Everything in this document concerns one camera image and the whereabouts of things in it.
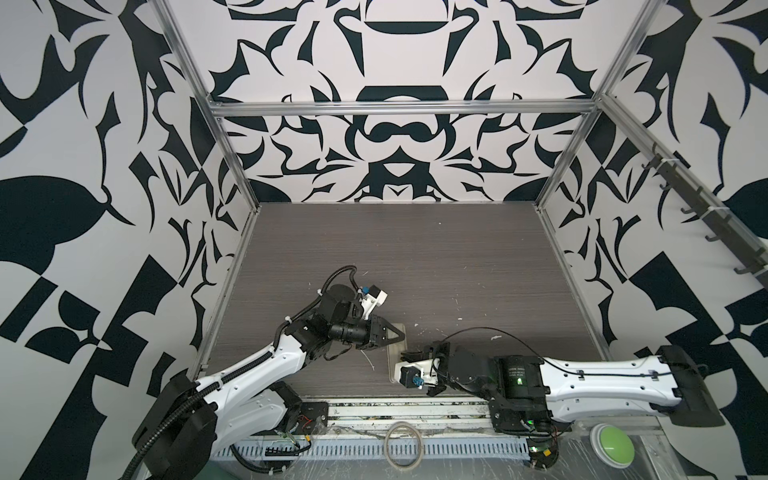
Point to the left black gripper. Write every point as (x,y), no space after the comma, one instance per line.
(374,333)

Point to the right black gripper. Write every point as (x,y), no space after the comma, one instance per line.
(441,350)

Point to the white remote control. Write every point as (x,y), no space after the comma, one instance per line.
(393,357)

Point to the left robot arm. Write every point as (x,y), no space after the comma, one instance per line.
(192,419)

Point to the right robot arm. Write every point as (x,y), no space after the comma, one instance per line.
(541,395)

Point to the small electronics board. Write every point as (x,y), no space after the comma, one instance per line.
(543,452)

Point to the green push button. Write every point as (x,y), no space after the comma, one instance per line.
(612,446)

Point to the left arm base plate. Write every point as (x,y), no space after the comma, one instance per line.
(306,418)

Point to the slotted cable duct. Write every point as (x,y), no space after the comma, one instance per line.
(399,449)

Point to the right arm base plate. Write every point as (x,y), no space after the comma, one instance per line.
(525,417)

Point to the black wall hook rail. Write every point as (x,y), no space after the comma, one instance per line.
(701,204)

